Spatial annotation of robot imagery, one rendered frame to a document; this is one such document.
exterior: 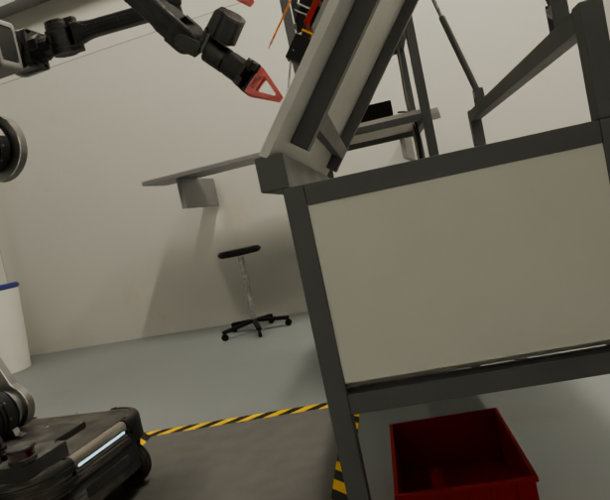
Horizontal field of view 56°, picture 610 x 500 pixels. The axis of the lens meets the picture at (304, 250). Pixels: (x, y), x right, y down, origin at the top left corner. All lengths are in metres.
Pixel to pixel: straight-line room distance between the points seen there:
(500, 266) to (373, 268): 0.22
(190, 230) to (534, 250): 3.97
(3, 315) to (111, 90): 2.03
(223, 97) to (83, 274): 2.03
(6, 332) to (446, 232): 4.43
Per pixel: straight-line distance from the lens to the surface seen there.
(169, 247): 4.94
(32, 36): 2.12
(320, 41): 1.08
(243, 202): 4.62
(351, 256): 1.05
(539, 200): 1.08
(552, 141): 1.09
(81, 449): 1.78
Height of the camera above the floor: 0.74
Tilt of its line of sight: 3 degrees down
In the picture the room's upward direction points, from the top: 12 degrees counter-clockwise
